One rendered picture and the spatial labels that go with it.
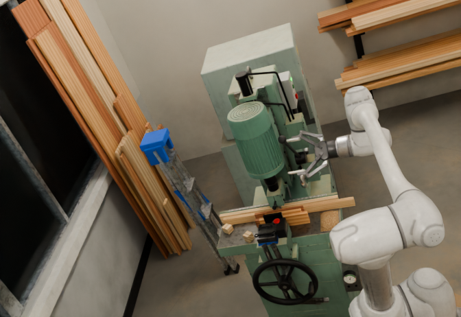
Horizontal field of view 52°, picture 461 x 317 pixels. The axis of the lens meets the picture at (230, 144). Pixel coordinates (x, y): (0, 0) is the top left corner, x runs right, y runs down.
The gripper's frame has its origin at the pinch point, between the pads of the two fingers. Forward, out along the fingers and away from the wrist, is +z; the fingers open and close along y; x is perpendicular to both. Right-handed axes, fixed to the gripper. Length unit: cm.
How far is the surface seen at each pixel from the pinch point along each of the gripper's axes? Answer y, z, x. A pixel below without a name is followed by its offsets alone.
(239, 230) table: -26, 36, -31
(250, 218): -20.9, 30.4, -33.3
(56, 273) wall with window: -35, 145, -30
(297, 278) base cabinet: -53, 13, -42
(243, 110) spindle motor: 22.3, 15.2, 5.9
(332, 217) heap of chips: -26.4, -10.4, -26.8
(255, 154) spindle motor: 3.8, 14.1, 0.6
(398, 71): 88, -62, -192
